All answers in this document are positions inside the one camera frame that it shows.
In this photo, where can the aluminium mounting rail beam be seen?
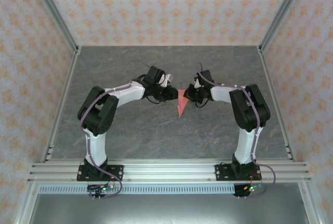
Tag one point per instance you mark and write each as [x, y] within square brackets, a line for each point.
[169, 172]

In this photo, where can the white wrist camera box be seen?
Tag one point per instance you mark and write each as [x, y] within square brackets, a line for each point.
[167, 80]
[199, 84]

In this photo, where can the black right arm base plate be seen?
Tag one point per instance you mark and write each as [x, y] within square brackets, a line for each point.
[221, 174]

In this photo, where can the aluminium frame post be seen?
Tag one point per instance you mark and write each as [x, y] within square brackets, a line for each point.
[52, 7]
[283, 7]

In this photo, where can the aluminium table edge rail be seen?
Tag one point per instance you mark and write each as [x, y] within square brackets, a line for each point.
[273, 93]
[65, 93]

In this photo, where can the pink square paper sheet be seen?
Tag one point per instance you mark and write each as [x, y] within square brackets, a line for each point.
[181, 109]

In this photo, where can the aluminium frame bar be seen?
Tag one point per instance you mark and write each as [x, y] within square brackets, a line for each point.
[309, 208]
[26, 208]

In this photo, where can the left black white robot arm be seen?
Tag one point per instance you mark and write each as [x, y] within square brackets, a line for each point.
[96, 151]

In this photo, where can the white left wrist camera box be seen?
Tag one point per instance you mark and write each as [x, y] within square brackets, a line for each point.
[167, 80]

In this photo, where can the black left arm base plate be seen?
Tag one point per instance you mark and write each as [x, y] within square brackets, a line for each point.
[117, 172]

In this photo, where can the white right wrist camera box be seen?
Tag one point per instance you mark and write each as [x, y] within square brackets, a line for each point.
[199, 84]

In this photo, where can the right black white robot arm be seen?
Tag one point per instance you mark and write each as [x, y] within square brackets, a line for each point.
[247, 148]

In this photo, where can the grey metal sheet shelf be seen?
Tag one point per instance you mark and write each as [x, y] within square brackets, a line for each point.
[166, 208]

